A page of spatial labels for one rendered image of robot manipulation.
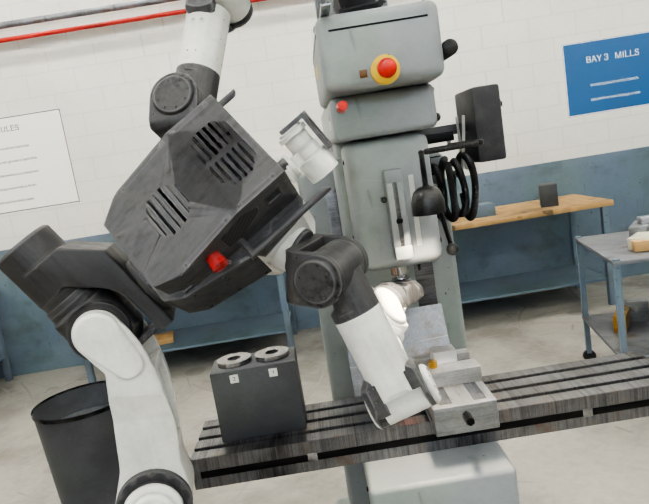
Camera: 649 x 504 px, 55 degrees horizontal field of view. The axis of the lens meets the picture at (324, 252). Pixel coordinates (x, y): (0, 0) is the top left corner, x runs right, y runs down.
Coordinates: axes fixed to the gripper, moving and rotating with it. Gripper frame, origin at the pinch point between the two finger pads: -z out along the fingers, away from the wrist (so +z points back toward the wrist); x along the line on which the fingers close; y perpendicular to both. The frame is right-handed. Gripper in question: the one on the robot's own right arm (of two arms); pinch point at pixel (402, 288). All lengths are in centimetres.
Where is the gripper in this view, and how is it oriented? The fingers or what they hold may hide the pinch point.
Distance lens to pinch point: 160.8
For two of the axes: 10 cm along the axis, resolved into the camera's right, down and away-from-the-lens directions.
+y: 1.5, 9.8, 1.5
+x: -9.1, 0.8, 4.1
